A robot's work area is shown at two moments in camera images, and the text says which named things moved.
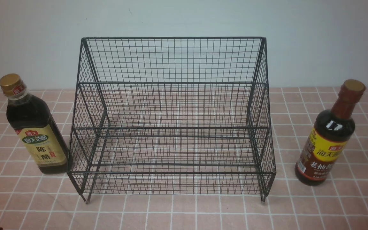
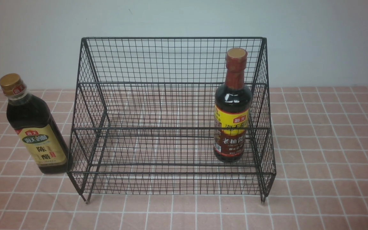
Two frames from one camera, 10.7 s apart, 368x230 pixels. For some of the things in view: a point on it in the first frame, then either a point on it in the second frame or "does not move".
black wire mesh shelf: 172,115 does not move
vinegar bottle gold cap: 30,120 does not move
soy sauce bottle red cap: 332,130 -> 233,110
